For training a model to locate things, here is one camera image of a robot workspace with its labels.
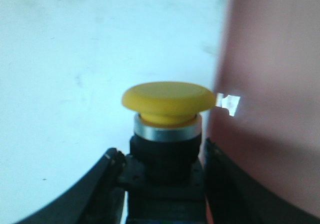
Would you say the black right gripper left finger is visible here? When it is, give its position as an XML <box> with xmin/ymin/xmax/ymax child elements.
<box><xmin>19</xmin><ymin>148</ymin><xmax>126</xmax><ymax>224</ymax></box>

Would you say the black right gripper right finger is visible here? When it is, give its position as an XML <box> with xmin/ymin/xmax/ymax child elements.
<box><xmin>203</xmin><ymin>138</ymin><xmax>320</xmax><ymax>224</ymax></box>

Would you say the yellow mushroom push button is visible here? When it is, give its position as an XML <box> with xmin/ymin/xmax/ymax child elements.
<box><xmin>119</xmin><ymin>81</ymin><xmax>216</xmax><ymax>224</ymax></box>

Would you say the pink plastic bin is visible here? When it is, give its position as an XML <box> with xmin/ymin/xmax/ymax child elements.
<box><xmin>208</xmin><ymin>0</ymin><xmax>320</xmax><ymax>217</ymax></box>

